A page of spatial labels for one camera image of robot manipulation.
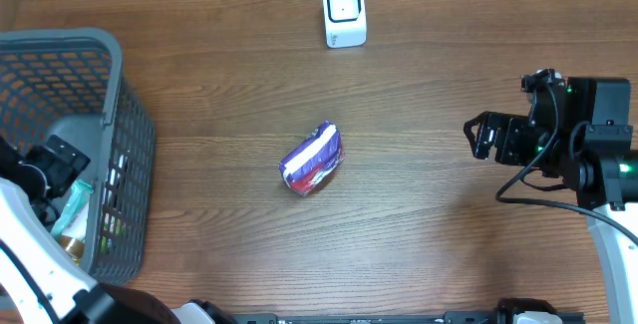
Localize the grey plastic shopping basket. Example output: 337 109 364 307
1 28 156 289

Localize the mint green wipes pack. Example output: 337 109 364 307
50 179 94 239

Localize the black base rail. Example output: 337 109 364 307
233 298 586 324

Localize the white barcode scanner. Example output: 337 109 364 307
322 0 367 49

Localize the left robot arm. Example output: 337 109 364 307
1 136 236 324

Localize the white Pantene tube gold cap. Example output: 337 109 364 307
58 204 89 265

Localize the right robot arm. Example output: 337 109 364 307
464 69 637 323

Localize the purple snack package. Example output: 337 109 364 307
278 121 345 196

